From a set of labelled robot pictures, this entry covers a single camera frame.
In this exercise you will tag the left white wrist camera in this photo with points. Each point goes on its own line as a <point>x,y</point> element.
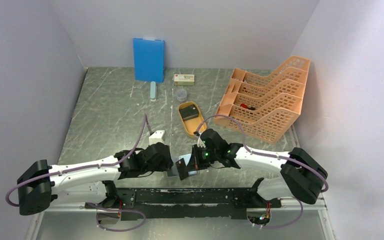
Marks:
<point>157,137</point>

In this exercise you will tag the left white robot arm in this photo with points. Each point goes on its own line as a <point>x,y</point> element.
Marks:
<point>42,185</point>

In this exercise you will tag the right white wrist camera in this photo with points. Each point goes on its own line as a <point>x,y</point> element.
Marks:
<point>200,143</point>

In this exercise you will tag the red black item in organizer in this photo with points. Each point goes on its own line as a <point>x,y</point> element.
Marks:
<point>251,108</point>

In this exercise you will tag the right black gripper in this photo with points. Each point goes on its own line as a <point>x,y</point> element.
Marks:
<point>193,164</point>

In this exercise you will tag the small white red box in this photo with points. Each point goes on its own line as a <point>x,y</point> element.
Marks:
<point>184,79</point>

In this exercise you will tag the blue board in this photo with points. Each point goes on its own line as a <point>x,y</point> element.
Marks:
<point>149,56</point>

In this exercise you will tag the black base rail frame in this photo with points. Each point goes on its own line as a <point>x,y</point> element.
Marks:
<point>165,203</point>

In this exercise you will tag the light blue eraser bar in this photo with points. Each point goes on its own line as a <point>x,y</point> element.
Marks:
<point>153,91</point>

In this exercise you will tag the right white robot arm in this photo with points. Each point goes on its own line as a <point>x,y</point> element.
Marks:
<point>297,174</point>

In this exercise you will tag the beige card holder wallet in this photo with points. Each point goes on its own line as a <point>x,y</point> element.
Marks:
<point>172,172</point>

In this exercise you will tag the orange plastic file organizer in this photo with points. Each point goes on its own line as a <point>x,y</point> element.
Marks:
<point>277,98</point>

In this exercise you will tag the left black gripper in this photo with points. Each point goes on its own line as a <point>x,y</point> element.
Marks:
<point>166,164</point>

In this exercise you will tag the small clear round container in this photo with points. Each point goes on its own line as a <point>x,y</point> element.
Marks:
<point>181,95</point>

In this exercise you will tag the yellow oval tray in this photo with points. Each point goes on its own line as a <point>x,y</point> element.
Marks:
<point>192,125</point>

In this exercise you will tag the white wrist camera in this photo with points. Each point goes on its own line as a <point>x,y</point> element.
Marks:
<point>200,143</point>
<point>157,137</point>

